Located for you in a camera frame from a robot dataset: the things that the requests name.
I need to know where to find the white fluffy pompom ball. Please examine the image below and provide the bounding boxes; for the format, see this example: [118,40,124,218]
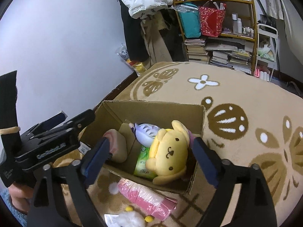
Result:
[108,182,119,195]

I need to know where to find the white fluffy plush yellow pompoms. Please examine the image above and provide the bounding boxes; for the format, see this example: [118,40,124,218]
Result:
[104,205,154,227]

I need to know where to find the stack of books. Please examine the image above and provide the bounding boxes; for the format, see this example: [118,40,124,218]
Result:
[184,37,209,63]

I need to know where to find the beige patterned carpet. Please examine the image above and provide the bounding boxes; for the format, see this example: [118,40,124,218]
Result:
[52,61,303,227]

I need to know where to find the left hand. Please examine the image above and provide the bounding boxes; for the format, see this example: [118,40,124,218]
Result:
[8,183,34,215]

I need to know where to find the pink wrapped tissue pack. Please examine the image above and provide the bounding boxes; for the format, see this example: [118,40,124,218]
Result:
[118,178,178,221]

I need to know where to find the pink brown plush cushion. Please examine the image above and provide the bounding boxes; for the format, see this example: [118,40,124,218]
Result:
[103,129,127,163]

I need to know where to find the yellow dog plush toy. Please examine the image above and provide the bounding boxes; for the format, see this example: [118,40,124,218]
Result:
[145,120,191,186]

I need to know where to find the teal bag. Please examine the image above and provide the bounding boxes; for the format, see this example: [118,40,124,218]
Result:
[173,3,201,38]

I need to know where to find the plastic bag with toys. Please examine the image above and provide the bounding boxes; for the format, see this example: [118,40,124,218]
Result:
[116,44,146,76]

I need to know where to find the white metal cart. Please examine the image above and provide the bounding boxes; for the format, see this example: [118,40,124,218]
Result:
[254,23,278,82]

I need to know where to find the wooden bookshelf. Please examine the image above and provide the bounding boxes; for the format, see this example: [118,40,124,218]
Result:
[172,0,257,74]

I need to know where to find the printed cardboard box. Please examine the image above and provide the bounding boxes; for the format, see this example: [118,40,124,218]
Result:
[80,100,205,194]

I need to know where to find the purple white-haired plush doll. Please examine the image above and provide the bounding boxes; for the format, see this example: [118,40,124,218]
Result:
[129,120,195,148]

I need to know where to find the green wet wipes pack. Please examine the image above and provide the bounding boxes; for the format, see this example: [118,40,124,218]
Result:
[133,145,156,180]

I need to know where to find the red gift bag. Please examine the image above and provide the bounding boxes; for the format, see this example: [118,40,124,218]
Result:
[198,0,226,37]

